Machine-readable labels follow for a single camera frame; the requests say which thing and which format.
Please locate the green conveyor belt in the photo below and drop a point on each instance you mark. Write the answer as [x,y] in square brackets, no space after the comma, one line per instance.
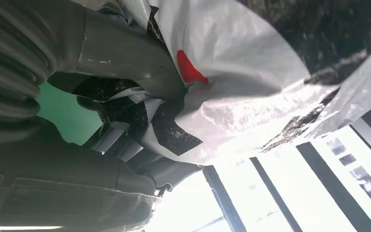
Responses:
[64,118]

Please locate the ribbed grey right arm sleeve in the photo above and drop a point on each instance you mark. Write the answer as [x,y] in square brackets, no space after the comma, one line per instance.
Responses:
[9,64]

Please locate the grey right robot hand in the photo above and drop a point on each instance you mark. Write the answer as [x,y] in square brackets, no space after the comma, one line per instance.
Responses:
[60,192]

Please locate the dark window frame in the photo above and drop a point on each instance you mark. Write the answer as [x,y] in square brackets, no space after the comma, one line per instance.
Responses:
[332,185]

